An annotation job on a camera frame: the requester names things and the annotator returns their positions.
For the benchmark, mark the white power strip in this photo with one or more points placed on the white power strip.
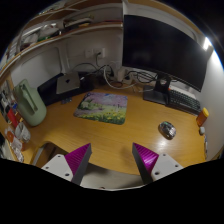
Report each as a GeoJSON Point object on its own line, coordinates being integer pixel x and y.
{"type": "Point", "coordinates": [126, 77]}

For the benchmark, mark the black mechanical keyboard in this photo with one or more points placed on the black mechanical keyboard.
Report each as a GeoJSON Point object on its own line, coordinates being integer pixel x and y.
{"type": "Point", "coordinates": [183, 102]}

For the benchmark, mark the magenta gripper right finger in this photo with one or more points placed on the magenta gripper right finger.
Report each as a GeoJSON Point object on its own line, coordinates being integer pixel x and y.
{"type": "Point", "coordinates": [153, 166]}

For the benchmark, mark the grey computer mouse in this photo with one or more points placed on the grey computer mouse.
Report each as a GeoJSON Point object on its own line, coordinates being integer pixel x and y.
{"type": "Point", "coordinates": [167, 130]}

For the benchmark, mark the orange bottle with yellow cap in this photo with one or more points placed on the orange bottle with yellow cap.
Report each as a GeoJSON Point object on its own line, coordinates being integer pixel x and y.
{"type": "Point", "coordinates": [203, 115]}

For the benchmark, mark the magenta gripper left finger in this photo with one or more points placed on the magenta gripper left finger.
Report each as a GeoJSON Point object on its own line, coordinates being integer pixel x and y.
{"type": "Point", "coordinates": [72, 166]}

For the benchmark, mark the silver mini desktop computer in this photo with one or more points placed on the silver mini desktop computer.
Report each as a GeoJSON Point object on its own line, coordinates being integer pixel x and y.
{"type": "Point", "coordinates": [67, 83]}

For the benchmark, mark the black box under computer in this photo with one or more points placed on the black box under computer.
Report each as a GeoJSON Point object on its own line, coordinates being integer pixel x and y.
{"type": "Point", "coordinates": [48, 93]}

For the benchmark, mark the pale green water jug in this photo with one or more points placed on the pale green water jug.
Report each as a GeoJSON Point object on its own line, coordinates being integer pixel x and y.
{"type": "Point", "coordinates": [30, 104]}

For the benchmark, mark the small white round object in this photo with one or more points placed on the small white round object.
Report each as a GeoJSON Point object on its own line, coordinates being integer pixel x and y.
{"type": "Point", "coordinates": [202, 130]}

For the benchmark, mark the large black monitor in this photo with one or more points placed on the large black monitor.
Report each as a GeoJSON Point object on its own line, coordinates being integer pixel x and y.
{"type": "Point", "coordinates": [152, 45]}

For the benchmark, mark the wooden wall shelf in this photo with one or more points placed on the wooden wall shelf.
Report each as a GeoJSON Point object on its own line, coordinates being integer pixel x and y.
{"type": "Point", "coordinates": [85, 29]}

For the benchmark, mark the floral landscape mouse pad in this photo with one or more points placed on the floral landscape mouse pad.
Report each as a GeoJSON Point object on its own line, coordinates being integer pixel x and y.
{"type": "Point", "coordinates": [103, 107]}

